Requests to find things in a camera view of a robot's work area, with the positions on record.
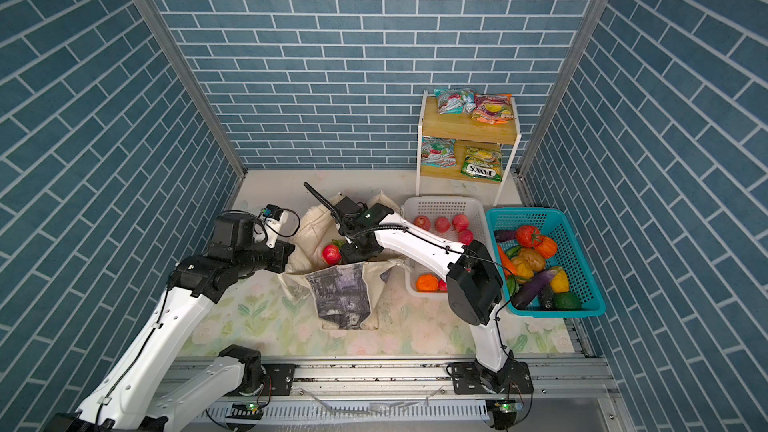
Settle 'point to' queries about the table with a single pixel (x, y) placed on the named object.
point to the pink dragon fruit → (332, 253)
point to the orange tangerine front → (427, 283)
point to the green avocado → (567, 301)
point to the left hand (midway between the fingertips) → (294, 246)
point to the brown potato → (531, 257)
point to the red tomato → (528, 236)
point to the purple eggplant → (533, 287)
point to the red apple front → (442, 286)
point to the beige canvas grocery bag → (346, 295)
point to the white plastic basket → (434, 208)
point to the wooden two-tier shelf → (461, 147)
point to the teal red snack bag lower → (438, 152)
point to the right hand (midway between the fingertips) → (353, 254)
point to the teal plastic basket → (553, 223)
